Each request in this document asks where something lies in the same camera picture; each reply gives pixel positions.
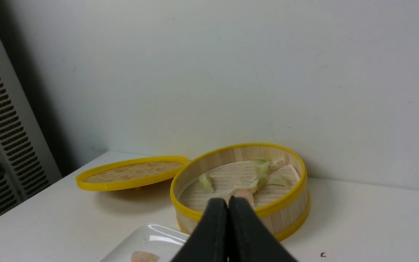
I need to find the green dumpling steamer left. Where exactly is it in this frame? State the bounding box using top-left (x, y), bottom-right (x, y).
top-left (198, 174), bottom-right (214, 194)

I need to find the white square plate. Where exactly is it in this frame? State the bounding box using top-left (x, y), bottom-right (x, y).
top-left (101, 224), bottom-right (189, 262)

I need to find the white dumpling steamer centre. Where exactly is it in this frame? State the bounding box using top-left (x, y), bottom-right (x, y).
top-left (232, 178), bottom-right (258, 194)

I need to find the pink dumpling steamer front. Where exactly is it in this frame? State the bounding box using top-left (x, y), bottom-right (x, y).
top-left (224, 189), bottom-right (255, 208)

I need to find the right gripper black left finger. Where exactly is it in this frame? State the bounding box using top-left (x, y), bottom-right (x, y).
top-left (172, 198), bottom-right (228, 262)

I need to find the green dumpling steamer right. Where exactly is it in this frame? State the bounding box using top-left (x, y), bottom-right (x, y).
top-left (266, 175), bottom-right (291, 188)

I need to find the yellow-rimmed bamboo steamer basket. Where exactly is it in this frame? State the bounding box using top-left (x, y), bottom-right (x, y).
top-left (170, 143), bottom-right (311, 241)

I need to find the green dumpling steamer top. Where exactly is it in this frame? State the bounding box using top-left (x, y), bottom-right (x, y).
top-left (252, 159), bottom-right (272, 175)

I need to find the green dumpling steamer middle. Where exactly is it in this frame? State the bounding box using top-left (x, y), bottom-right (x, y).
top-left (256, 174), bottom-right (270, 191)

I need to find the grey ventilated cabinet panel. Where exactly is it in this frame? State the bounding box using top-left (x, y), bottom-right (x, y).
top-left (0, 40), bottom-right (62, 216)

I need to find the green dumpling steamer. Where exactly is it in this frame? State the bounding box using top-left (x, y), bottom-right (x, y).
top-left (256, 174), bottom-right (270, 191)
top-left (266, 175), bottom-right (291, 188)
top-left (252, 159), bottom-right (272, 175)
top-left (198, 174), bottom-right (214, 194)

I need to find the pink dumpling on plate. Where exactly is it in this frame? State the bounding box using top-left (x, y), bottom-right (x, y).
top-left (131, 251), bottom-right (160, 262)

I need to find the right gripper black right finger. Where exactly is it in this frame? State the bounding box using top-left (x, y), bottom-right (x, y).
top-left (228, 197), bottom-right (297, 262)

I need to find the yellow-rimmed bamboo steamer lid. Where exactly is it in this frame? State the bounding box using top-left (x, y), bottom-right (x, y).
top-left (75, 156), bottom-right (189, 192)

